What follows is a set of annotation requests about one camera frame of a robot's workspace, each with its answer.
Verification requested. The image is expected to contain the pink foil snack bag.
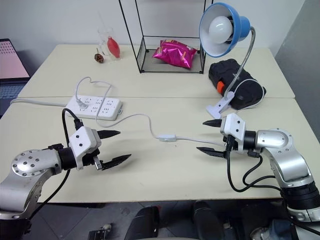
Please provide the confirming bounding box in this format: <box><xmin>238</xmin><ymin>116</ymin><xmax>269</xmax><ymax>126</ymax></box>
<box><xmin>152</xmin><ymin>39</ymin><xmax>198</xmax><ymax>69</ymax></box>

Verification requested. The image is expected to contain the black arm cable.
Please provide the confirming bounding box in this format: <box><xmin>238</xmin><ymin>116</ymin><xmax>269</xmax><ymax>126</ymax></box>
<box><xmin>226</xmin><ymin>147</ymin><xmax>286</xmax><ymax>193</ymax></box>
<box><xmin>24</xmin><ymin>107</ymin><xmax>85</xmax><ymax>221</ymax></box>

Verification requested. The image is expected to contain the blue clip-on desk lamp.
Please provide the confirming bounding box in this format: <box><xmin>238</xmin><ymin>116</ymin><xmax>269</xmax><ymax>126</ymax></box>
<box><xmin>199</xmin><ymin>2</ymin><xmax>258</xmax><ymax>120</ymax></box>

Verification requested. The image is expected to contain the white inline cord switch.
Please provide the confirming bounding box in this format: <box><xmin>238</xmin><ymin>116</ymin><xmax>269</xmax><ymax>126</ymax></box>
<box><xmin>156</xmin><ymin>133</ymin><xmax>178</xmax><ymax>143</ymax></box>

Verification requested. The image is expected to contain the white power strip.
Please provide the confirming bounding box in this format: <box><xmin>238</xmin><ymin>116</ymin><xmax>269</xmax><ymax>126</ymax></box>
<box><xmin>65</xmin><ymin>96</ymin><xmax>124</xmax><ymax>121</ymax></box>

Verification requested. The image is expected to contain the clear drinking glass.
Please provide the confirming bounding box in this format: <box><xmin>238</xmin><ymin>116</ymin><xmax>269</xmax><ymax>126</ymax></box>
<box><xmin>97</xmin><ymin>26</ymin><xmax>115</xmax><ymax>57</ymax></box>

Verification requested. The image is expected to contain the blue jeans leg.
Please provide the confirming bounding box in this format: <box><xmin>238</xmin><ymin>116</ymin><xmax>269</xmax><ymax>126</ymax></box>
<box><xmin>269</xmin><ymin>218</ymin><xmax>297</xmax><ymax>240</ymax></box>

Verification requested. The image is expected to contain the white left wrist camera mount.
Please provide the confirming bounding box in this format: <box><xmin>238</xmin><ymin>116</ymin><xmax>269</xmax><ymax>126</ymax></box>
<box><xmin>68</xmin><ymin>126</ymin><xmax>102</xmax><ymax>171</ymax></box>

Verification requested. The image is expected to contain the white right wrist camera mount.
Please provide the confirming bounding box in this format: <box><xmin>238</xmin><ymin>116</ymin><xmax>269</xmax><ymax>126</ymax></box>
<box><xmin>219</xmin><ymin>112</ymin><xmax>247</xmax><ymax>153</ymax></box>

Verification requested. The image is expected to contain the white shoe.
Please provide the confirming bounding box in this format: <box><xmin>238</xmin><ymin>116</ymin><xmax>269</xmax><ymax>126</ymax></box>
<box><xmin>249</xmin><ymin>226</ymin><xmax>274</xmax><ymax>240</ymax></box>

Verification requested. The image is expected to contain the black case with orange latch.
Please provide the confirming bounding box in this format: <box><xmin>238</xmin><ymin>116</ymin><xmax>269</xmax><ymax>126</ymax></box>
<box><xmin>208</xmin><ymin>58</ymin><xmax>267</xmax><ymax>111</ymax></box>

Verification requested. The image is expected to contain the white cable with inline switch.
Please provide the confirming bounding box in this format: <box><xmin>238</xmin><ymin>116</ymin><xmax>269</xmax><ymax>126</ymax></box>
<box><xmin>74</xmin><ymin>76</ymin><xmax>267</xmax><ymax>149</ymax></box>

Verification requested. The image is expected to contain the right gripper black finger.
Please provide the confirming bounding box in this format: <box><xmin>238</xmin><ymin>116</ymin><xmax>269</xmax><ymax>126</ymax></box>
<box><xmin>196</xmin><ymin>146</ymin><xmax>229</xmax><ymax>160</ymax></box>
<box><xmin>202</xmin><ymin>118</ymin><xmax>226</xmax><ymax>127</ymax></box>

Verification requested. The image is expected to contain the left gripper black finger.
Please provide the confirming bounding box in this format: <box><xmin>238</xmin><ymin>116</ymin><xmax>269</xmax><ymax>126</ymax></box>
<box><xmin>96</xmin><ymin>129</ymin><xmax>121</xmax><ymax>140</ymax></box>
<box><xmin>100</xmin><ymin>153</ymin><xmax>133</xmax><ymax>171</ymax></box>

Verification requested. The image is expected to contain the white light bulb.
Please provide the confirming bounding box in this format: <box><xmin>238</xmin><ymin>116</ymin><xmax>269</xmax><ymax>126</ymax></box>
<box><xmin>208</xmin><ymin>15</ymin><xmax>236</xmax><ymax>45</ymax></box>

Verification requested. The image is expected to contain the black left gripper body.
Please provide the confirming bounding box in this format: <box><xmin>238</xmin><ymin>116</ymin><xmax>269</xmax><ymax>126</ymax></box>
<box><xmin>82</xmin><ymin>147</ymin><xmax>105</xmax><ymax>172</ymax></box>

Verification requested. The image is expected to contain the red pear-shaped object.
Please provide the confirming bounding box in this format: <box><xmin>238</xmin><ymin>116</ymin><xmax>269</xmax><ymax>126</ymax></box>
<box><xmin>106</xmin><ymin>35</ymin><xmax>123</xmax><ymax>60</ymax></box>

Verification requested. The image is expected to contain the black wire frame rack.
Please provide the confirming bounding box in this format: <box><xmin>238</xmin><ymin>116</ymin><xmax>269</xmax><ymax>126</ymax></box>
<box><xmin>118</xmin><ymin>0</ymin><xmax>215</xmax><ymax>75</ymax></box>

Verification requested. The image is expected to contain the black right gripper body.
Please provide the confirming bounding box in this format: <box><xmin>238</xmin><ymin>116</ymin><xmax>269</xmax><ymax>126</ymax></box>
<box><xmin>223</xmin><ymin>134</ymin><xmax>238</xmax><ymax>160</ymax></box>

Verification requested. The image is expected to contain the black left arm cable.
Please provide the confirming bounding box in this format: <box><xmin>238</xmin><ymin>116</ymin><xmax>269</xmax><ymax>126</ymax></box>
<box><xmin>24</xmin><ymin>107</ymin><xmax>85</xmax><ymax>221</ymax></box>

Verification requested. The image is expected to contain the dark rounded shape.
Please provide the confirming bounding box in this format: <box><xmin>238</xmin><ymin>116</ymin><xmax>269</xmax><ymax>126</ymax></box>
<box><xmin>192</xmin><ymin>199</ymin><xmax>226</xmax><ymax>240</ymax></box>

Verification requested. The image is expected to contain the white power strip cable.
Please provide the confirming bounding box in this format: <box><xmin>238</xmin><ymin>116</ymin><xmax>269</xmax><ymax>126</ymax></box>
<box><xmin>9</xmin><ymin>98</ymin><xmax>72</xmax><ymax>106</ymax></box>

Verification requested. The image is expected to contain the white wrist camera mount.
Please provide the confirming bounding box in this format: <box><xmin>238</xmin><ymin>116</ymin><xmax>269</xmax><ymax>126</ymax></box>
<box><xmin>219</xmin><ymin>112</ymin><xmax>247</xmax><ymax>153</ymax></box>
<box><xmin>68</xmin><ymin>126</ymin><xmax>102</xmax><ymax>171</ymax></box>

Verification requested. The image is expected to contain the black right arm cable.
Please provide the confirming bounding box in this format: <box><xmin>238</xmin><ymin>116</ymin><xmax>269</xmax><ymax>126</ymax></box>
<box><xmin>226</xmin><ymin>147</ymin><xmax>286</xmax><ymax>193</ymax></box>

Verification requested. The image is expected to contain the laptop with pink screen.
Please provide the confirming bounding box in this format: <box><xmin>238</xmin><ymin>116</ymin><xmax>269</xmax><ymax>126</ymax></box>
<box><xmin>0</xmin><ymin>38</ymin><xmax>31</xmax><ymax>118</ymax></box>

